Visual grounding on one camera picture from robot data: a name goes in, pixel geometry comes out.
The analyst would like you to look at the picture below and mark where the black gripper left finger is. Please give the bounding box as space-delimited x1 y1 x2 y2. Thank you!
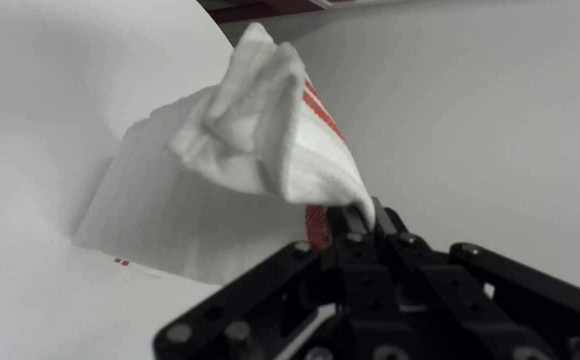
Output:
152 203 399 360

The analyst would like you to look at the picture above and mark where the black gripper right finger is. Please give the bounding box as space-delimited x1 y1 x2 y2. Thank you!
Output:
377 208 580 360

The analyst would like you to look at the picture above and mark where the red and white striped cloth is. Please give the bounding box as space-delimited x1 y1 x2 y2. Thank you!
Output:
74 22 377 285

